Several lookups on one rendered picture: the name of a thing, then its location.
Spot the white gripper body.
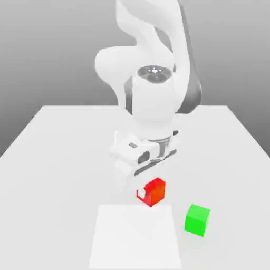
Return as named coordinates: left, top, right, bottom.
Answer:
left=126, top=148, right=179, bottom=189

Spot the small red cube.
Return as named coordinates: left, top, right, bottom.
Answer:
left=136, top=177, right=167, bottom=208

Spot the small green cube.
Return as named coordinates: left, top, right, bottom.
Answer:
left=184, top=203, right=211, bottom=238

